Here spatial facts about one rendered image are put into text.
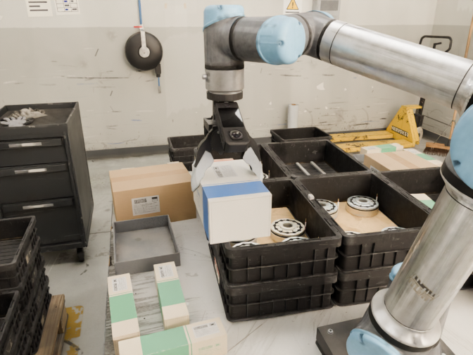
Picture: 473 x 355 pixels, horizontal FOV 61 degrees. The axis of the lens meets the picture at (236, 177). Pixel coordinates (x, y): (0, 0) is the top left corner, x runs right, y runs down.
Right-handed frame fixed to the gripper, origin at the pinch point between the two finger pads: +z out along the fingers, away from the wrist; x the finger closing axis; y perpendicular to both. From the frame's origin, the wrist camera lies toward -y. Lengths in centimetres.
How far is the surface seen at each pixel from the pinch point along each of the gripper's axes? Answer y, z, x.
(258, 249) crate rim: 4.0, 18.3, -8.2
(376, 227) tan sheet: 21, 28, -52
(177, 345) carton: -4.3, 34.7, 13.1
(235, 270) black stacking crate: 4.8, 23.7, -2.6
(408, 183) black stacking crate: 39, 23, -76
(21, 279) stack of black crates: 72, 61, 66
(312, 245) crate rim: 3.2, 18.9, -21.8
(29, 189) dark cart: 153, 56, 79
